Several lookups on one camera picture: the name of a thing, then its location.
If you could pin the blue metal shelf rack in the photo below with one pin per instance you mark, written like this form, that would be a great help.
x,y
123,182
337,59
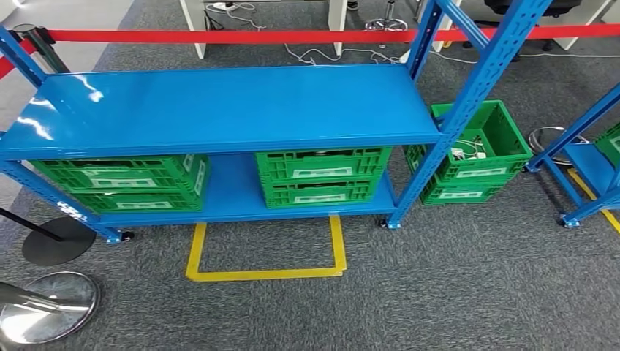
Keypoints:
x,y
588,164
218,106

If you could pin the yellow floor tape square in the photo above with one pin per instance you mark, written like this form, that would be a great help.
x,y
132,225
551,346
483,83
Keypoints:
x,y
266,275

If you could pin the chrome stool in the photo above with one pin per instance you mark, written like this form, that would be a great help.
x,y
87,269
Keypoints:
x,y
386,23

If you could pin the white power strip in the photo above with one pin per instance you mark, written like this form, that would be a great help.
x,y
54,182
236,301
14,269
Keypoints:
x,y
224,6

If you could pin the white desk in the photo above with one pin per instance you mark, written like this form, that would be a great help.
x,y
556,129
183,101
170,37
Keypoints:
x,y
193,24
596,12

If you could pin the open green plastic crate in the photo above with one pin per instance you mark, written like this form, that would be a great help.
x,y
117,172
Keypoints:
x,y
499,131

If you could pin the chrome stanchion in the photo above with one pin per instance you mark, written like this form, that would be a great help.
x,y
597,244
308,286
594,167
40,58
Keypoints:
x,y
547,138
53,310

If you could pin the black stanchion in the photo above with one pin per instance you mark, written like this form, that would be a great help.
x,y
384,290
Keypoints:
x,y
58,242

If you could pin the dark stanchion post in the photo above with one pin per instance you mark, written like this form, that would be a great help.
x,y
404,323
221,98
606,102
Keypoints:
x,y
48,55

